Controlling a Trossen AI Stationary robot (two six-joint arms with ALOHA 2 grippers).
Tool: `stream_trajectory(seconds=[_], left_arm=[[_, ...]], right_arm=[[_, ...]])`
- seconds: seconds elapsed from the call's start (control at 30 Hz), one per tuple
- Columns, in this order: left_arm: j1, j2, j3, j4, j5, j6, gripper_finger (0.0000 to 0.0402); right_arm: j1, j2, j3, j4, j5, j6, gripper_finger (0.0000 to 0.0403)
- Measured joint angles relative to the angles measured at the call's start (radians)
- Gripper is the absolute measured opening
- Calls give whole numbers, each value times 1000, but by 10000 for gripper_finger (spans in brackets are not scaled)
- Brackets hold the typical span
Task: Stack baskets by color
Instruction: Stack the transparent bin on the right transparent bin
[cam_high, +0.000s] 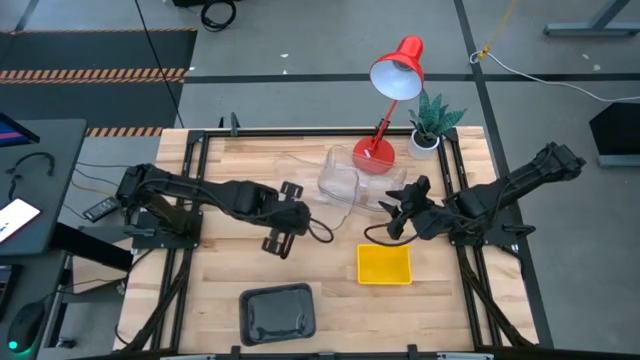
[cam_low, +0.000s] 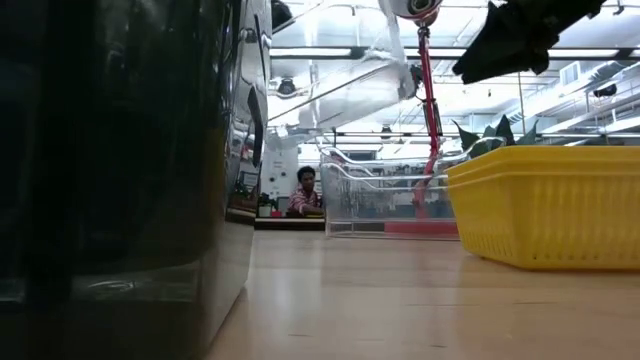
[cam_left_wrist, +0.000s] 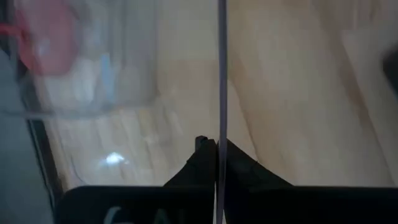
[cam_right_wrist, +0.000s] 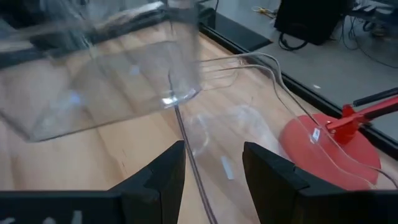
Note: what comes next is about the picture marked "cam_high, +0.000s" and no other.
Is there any coiled black cable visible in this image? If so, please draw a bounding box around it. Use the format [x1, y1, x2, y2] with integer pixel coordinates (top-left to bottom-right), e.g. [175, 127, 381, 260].
[199, 0, 238, 33]

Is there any black hazard-striped floor mat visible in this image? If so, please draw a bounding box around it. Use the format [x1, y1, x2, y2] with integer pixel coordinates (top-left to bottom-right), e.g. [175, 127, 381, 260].
[0, 28, 199, 138]

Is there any red desk lamp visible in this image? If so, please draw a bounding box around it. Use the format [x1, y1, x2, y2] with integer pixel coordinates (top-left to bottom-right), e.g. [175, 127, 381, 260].
[352, 34, 426, 176]

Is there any black aluminium rig frame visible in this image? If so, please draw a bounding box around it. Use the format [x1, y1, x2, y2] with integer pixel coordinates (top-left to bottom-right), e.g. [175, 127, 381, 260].
[114, 112, 541, 360]

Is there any grey table foot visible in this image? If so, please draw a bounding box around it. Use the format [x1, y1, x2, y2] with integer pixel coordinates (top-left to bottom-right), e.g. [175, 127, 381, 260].
[543, 0, 640, 37]

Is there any black computer mouse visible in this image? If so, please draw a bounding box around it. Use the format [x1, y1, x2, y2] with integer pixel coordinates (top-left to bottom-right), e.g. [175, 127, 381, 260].
[6, 299, 47, 355]

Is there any yellow rope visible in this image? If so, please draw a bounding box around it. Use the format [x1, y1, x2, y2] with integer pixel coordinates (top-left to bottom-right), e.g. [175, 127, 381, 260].
[477, 0, 519, 61]

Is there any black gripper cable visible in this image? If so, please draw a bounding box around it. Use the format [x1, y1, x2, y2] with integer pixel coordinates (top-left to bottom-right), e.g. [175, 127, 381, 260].
[363, 223, 421, 248]
[307, 217, 335, 245]

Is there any computer monitor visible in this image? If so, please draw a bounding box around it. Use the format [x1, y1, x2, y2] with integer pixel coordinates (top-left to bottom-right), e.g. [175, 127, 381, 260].
[0, 112, 41, 149]

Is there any smartphone with lit screen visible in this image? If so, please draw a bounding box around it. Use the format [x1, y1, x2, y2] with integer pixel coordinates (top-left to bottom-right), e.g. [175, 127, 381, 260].
[0, 198, 42, 245]

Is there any smoky grey plastic bin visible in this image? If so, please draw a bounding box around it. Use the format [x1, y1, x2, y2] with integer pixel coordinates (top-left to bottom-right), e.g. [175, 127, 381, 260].
[238, 282, 318, 348]
[240, 283, 317, 347]

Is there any white floor cable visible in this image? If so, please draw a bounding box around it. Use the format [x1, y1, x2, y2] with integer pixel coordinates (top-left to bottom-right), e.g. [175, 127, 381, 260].
[468, 49, 640, 104]

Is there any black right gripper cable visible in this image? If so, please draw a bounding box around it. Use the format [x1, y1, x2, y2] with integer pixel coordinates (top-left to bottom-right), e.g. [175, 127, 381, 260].
[363, 223, 421, 248]

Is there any long black floor cable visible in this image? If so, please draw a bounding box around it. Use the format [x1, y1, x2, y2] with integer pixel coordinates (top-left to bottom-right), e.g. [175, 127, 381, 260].
[133, 0, 186, 129]

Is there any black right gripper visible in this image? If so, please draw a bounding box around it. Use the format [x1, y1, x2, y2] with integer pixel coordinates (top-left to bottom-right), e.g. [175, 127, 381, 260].
[378, 174, 454, 241]

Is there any black side desk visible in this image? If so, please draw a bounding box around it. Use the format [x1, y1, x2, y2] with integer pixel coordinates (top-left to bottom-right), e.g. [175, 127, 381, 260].
[0, 118, 89, 259]

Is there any black floor box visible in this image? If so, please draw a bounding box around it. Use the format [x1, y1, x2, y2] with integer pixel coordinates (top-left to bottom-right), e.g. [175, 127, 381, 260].
[588, 102, 640, 169]

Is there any potted plant in white pot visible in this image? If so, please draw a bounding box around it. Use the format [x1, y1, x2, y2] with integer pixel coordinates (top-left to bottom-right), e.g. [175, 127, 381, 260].
[407, 89, 469, 161]

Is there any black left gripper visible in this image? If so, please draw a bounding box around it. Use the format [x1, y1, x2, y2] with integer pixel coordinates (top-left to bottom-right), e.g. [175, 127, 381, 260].
[262, 182, 312, 259]

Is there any yellow plastic basket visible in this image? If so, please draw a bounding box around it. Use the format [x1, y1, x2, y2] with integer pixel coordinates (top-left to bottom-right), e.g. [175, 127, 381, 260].
[356, 243, 414, 287]

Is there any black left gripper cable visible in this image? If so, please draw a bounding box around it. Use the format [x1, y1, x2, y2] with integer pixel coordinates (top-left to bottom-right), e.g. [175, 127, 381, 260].
[307, 217, 335, 245]

